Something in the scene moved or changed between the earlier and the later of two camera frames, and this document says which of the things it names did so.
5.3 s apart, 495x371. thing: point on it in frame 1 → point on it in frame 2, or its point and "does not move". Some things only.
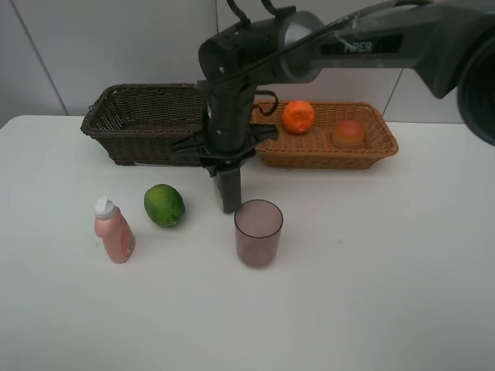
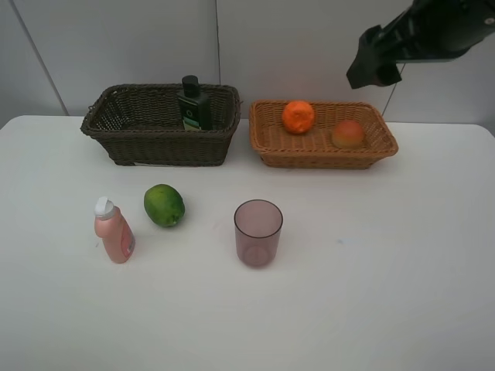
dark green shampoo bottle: x=227 y=187 → x=195 y=106
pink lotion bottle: x=114 y=231 does not move
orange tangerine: x=298 y=117 does not move
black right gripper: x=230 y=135 → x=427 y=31
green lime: x=164 y=205 does not move
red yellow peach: x=348 y=134 does not move
